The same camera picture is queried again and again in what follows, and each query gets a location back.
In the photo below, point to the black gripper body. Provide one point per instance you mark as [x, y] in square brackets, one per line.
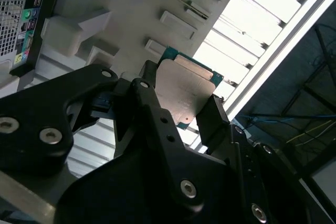
[118, 195]

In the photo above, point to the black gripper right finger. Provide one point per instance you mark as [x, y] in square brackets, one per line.
[210, 124]

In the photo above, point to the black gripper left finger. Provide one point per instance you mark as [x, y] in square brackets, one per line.
[155, 113]

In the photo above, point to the silver CPU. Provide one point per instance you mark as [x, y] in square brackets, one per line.
[183, 90]

